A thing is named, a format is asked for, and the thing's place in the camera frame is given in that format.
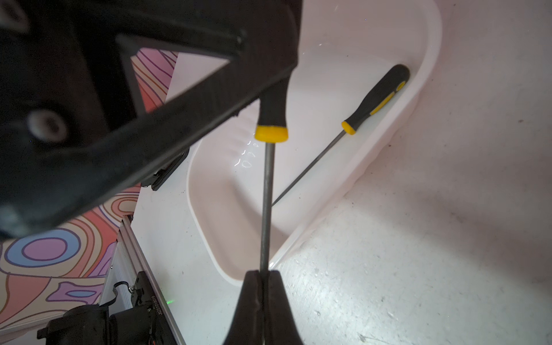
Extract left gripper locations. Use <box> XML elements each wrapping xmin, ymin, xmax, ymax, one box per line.
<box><xmin>1</xmin><ymin>1</ymin><xmax>142</xmax><ymax>239</ymax></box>

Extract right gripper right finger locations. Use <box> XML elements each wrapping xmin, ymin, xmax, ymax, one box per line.
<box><xmin>262</xmin><ymin>270</ymin><xmax>303</xmax><ymax>345</ymax></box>

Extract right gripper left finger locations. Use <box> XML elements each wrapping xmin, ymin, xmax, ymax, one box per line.
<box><xmin>224</xmin><ymin>270</ymin><xmax>263</xmax><ymax>345</ymax></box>

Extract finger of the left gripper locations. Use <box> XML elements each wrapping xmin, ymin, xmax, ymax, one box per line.
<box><xmin>70</xmin><ymin>1</ymin><xmax>302</xmax><ymax>60</ymax></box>
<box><xmin>64</xmin><ymin>55</ymin><xmax>298</xmax><ymax>203</ymax></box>

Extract white storage tray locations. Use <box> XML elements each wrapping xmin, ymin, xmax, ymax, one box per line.
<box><xmin>187</xmin><ymin>1</ymin><xmax>443</xmax><ymax>285</ymax></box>

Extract aluminium rail front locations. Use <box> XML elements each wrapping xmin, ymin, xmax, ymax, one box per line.
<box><xmin>99</xmin><ymin>216</ymin><xmax>185</xmax><ymax>344</ymax></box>

